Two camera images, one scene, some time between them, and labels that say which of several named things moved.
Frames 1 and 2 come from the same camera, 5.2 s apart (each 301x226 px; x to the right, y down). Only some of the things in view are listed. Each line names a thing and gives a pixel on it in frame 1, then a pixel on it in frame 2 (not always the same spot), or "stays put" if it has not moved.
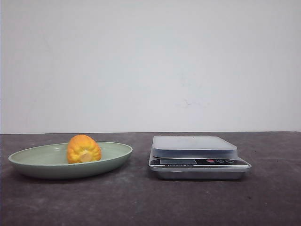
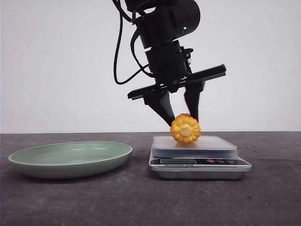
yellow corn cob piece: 82,148 → 185,129
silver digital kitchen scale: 195,157 stays put
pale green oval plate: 50,162 stays put
